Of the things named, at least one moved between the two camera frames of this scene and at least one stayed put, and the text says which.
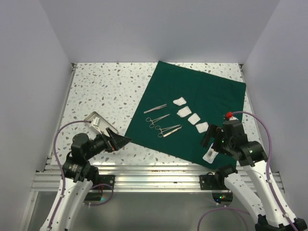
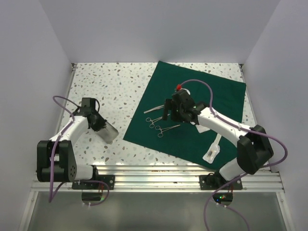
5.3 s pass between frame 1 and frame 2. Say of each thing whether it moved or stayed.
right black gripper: moved
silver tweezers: stayed
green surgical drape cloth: stayed
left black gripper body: moved
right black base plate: stayed
